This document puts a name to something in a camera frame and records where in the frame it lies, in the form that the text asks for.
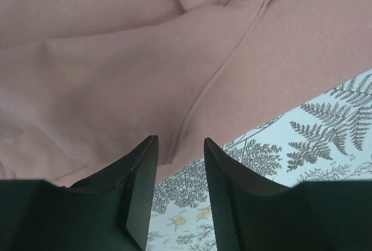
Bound floral patterned table mat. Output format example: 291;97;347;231
146;71;371;250

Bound pink t shirt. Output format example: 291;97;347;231
1;0;371;185

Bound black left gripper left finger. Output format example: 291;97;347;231
1;135;159;250

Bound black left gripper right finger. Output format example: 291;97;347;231
204;138;371;251

